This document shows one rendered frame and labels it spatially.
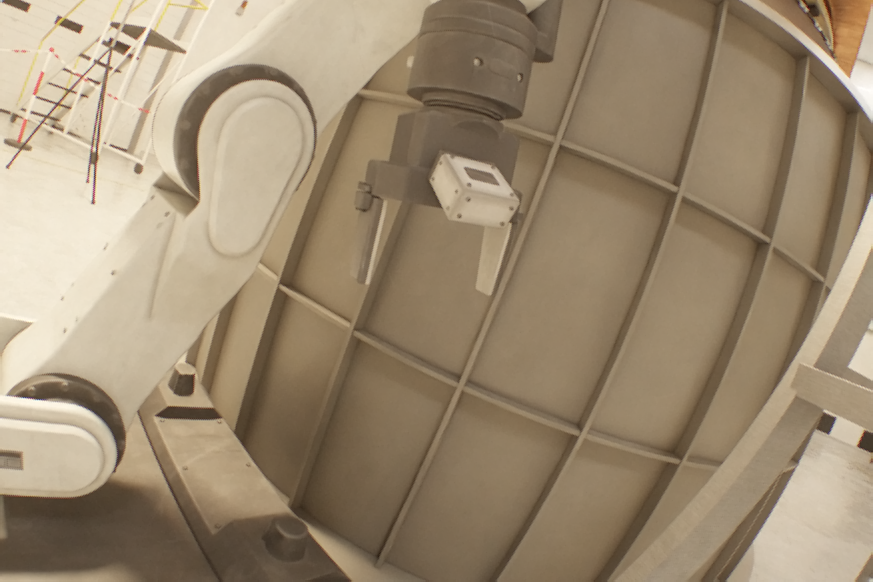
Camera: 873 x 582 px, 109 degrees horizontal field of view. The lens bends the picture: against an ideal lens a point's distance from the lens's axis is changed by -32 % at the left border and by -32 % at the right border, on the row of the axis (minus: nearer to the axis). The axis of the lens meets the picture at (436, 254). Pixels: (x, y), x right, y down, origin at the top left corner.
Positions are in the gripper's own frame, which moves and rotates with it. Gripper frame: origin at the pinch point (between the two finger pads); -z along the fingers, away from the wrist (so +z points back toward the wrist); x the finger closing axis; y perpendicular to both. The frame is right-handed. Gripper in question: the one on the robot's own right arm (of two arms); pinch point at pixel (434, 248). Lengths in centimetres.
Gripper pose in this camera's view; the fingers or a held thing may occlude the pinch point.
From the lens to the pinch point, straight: 34.2
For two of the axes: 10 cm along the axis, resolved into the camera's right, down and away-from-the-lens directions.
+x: 8.8, 1.1, 4.7
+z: 2.0, -9.7, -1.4
